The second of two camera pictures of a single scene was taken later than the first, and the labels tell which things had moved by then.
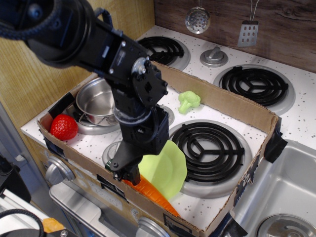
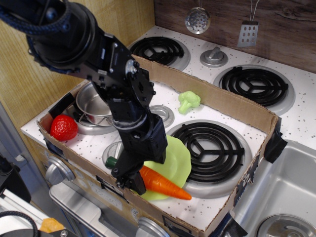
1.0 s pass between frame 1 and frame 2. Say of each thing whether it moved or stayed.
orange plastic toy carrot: moved
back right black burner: stayed
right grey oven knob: stayed
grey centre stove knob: stayed
